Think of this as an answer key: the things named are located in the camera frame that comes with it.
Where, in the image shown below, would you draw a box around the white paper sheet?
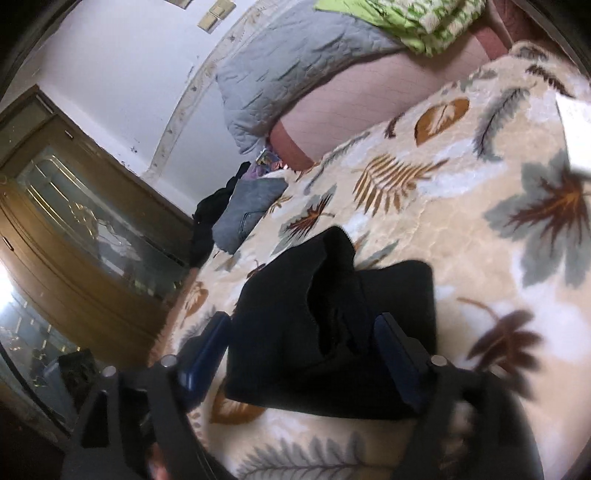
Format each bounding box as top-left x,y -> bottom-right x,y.
554,92 -> 591,177

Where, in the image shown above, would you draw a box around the grey quilted cover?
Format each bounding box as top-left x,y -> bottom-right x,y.
216,4 -> 408,156

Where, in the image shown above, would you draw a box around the wooden cabinet with glass doors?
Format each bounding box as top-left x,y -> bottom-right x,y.
0,85 -> 195,446

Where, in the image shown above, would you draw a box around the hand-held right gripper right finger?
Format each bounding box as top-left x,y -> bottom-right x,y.
373,313 -> 546,480

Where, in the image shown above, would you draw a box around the green patterned cloth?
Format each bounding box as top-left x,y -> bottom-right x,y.
314,0 -> 490,59

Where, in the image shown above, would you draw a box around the black cloth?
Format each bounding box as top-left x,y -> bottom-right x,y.
189,161 -> 252,269

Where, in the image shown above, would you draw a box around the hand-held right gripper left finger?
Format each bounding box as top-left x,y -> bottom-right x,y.
60,311 -> 232,480

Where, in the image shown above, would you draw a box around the pink bed sheet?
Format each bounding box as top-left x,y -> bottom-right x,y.
270,0 -> 546,171

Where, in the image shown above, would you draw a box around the folded grey jeans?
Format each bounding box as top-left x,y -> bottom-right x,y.
211,178 -> 290,254

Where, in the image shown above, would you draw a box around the leaf print plush blanket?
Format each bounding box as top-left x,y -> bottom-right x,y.
148,41 -> 591,480

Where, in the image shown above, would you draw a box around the small purple box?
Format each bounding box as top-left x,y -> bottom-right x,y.
252,147 -> 283,179

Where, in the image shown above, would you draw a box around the black pants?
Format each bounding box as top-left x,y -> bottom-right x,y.
224,226 -> 437,422

